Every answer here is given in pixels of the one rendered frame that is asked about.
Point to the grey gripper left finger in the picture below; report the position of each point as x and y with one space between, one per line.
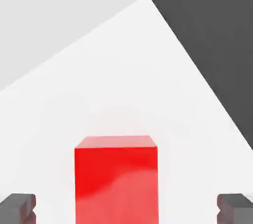
13 208

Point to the small red cube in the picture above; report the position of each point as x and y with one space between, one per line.
116 184

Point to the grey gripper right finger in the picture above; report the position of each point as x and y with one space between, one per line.
237 210

